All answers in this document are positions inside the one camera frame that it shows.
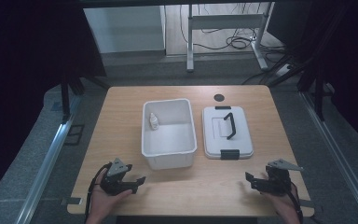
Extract aluminium floor rail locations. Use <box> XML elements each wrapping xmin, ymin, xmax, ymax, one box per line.
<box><xmin>299</xmin><ymin>91</ymin><xmax>358</xmax><ymax>224</ymax></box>
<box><xmin>13</xmin><ymin>94</ymin><xmax>83</xmax><ymax>224</ymax></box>

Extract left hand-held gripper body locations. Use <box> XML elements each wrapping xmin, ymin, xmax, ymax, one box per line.
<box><xmin>100</xmin><ymin>158</ymin><xmax>138</xmax><ymax>197</ymax></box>

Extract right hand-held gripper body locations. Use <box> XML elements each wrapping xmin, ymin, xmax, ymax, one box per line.
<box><xmin>264</xmin><ymin>159</ymin><xmax>304</xmax><ymax>197</ymax></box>

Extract person's left hand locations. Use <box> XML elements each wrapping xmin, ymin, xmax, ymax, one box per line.
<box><xmin>89</xmin><ymin>169</ymin><xmax>133</xmax><ymax>224</ymax></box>

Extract black floor cables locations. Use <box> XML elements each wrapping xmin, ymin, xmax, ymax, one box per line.
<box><xmin>180</xmin><ymin>4</ymin><xmax>288</xmax><ymax>86</ymax></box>

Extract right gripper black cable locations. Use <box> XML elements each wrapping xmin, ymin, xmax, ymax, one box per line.
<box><xmin>287</xmin><ymin>181</ymin><xmax>305</xmax><ymax>224</ymax></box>

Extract grey metal stand frame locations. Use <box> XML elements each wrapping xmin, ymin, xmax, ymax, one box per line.
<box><xmin>186</xmin><ymin>2</ymin><xmax>275</xmax><ymax>74</ymax></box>

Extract white power strip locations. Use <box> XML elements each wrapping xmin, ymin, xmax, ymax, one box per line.
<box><xmin>275</xmin><ymin>63</ymin><xmax>295</xmax><ymax>77</ymax></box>

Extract person's right hand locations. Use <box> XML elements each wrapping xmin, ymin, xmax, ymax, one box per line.
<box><xmin>261</xmin><ymin>181</ymin><xmax>301</xmax><ymax>224</ymax></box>

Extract small white bottle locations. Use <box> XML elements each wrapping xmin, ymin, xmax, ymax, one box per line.
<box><xmin>148</xmin><ymin>112</ymin><xmax>160</xmax><ymax>132</ymax></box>

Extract dark curtain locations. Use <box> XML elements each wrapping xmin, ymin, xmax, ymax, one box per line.
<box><xmin>267</xmin><ymin>0</ymin><xmax>358</xmax><ymax>153</ymax></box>
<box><xmin>0</xmin><ymin>0</ymin><xmax>107</xmax><ymax>206</ymax></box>

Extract white lid with black handle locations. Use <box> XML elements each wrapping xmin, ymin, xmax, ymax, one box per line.
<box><xmin>201</xmin><ymin>105</ymin><xmax>255</xmax><ymax>161</ymax></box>

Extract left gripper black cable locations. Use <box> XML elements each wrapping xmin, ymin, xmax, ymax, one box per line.
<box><xmin>84</xmin><ymin>161</ymin><xmax>114</xmax><ymax>220</ymax></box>

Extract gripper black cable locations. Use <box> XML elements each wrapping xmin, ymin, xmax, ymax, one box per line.
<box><xmin>84</xmin><ymin>161</ymin><xmax>114</xmax><ymax>220</ymax></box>
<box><xmin>287</xmin><ymin>181</ymin><xmax>305</xmax><ymax>224</ymax></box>

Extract white plastic storage box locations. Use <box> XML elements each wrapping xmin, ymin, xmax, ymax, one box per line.
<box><xmin>141</xmin><ymin>98</ymin><xmax>199</xmax><ymax>171</ymax></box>

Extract white panel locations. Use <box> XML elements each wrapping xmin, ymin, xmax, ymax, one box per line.
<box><xmin>83</xmin><ymin>5</ymin><xmax>166</xmax><ymax>54</ymax></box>

